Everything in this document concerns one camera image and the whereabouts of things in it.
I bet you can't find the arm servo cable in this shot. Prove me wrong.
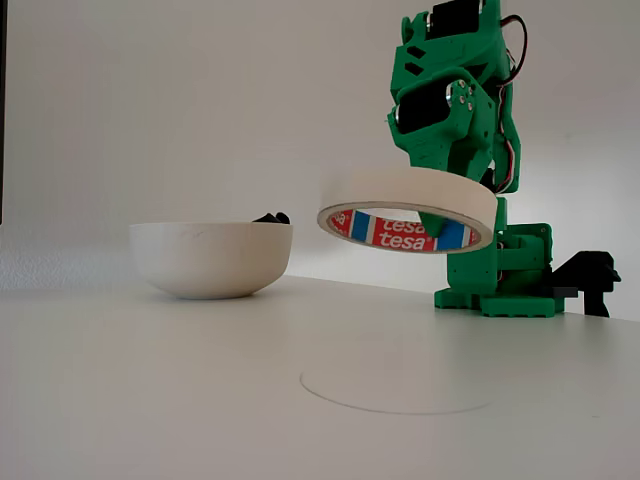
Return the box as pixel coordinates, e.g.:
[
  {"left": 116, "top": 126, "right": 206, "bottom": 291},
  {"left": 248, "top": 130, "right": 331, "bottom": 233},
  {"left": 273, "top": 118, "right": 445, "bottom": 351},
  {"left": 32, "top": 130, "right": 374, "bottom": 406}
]
[{"left": 498, "top": 13, "right": 529, "bottom": 89}]

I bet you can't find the cream masking tape roll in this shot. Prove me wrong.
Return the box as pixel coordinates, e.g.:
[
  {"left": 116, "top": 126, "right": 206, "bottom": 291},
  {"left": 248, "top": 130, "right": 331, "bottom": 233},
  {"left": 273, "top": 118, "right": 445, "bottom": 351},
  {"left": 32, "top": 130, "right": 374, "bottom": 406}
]
[{"left": 315, "top": 166, "right": 499, "bottom": 256}]

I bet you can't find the black table clamp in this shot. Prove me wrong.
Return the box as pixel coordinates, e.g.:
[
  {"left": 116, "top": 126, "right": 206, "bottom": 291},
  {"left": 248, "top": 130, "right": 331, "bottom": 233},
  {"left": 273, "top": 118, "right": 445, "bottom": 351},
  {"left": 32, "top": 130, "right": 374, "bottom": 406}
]
[{"left": 548, "top": 250, "right": 623, "bottom": 319}]

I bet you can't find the black cloth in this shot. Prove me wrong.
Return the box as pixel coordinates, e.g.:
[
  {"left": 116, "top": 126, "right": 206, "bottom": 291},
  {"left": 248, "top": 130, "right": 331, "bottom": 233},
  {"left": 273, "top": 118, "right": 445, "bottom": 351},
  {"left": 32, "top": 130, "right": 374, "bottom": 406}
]
[{"left": 251, "top": 211, "right": 292, "bottom": 226}]

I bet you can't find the white round bowl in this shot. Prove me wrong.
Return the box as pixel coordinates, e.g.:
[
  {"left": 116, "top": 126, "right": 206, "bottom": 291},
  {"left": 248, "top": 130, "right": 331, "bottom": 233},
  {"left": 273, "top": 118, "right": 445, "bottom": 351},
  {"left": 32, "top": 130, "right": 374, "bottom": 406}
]
[{"left": 128, "top": 221, "right": 295, "bottom": 302}]

